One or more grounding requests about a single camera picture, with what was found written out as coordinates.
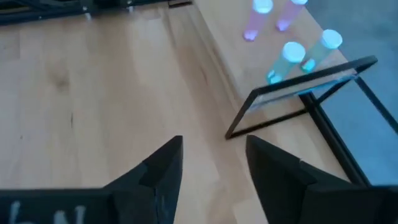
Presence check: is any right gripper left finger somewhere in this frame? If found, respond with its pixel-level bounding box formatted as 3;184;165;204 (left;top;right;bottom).
103;135;184;224

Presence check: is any wooden shelf with black frame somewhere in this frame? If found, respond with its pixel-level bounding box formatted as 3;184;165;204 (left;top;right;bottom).
163;0;398;187

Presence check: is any pink translucent medicine bottle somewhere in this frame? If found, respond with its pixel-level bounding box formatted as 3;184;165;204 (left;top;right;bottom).
275;0;309;32
242;0;274;42

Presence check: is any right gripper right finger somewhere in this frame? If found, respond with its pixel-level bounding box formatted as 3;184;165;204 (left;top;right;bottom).
245;134;373;224

